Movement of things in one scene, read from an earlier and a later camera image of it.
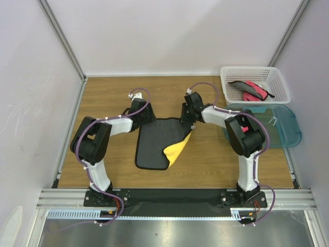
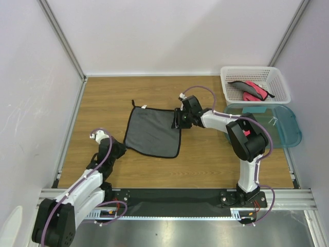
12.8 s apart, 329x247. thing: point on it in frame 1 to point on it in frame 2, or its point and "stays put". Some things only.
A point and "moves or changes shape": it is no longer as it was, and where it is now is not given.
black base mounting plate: [156, 203] stays put
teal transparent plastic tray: [284, 130] stays put
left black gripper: [150, 116] to [122, 149]
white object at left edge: [11, 227] stays put
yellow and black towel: [160, 142] moves or changes shape
